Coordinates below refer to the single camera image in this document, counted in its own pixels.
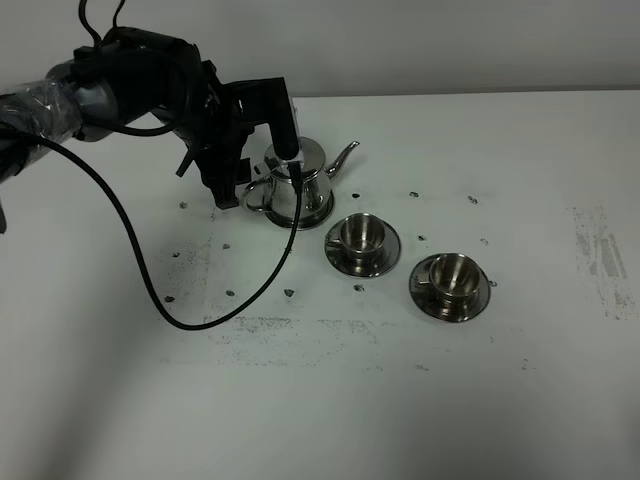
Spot stainless steel teacup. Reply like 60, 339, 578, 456
413, 253, 481, 300
325, 213, 386, 260

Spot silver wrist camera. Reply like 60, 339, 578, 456
225, 77, 305, 170

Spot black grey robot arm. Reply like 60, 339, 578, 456
1, 27, 251, 209

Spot stainless steel teapot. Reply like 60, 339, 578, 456
239, 137, 360, 230

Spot far stainless steel saucer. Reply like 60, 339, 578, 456
324, 219, 401, 278

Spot black camera cable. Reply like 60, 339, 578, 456
19, 134, 306, 331

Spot near stainless steel teacup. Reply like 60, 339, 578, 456
413, 253, 481, 300

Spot far stainless steel teacup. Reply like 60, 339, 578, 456
325, 213, 386, 260

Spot stainless steel saucer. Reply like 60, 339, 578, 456
324, 219, 401, 278
409, 253, 491, 323

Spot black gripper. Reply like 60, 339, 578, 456
172, 58, 255, 209

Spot near stainless steel saucer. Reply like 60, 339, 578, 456
409, 253, 491, 323

